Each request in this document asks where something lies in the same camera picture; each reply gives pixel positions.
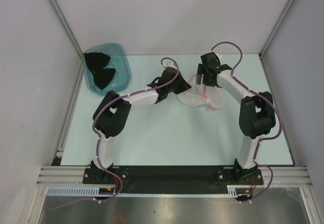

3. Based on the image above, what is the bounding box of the pink mesh laundry bag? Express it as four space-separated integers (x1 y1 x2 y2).
178 74 226 110

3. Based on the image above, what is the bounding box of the black bra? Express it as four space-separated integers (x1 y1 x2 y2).
84 52 116 90

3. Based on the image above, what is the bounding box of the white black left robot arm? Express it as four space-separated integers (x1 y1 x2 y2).
84 66 191 184

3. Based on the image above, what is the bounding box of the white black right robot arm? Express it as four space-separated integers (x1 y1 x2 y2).
196 52 276 184

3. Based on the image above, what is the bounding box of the teal plastic tub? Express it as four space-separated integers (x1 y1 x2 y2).
83 43 132 95

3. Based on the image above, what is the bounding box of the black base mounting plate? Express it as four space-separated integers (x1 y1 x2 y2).
83 165 264 191

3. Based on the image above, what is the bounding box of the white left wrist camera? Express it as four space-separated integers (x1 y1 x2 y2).
163 61 177 69

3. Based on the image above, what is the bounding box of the aluminium right corner post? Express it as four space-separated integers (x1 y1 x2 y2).
258 0 307 57

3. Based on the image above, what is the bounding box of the aluminium corner post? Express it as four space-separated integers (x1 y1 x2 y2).
258 0 307 57
47 0 83 59

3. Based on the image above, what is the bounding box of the white slotted cable duct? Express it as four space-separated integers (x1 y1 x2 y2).
47 185 253 198

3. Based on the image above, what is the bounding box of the aluminium left corner post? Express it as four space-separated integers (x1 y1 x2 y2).
47 0 83 59

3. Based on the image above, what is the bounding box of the aluminium front frame rail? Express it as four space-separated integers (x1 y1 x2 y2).
37 166 312 187

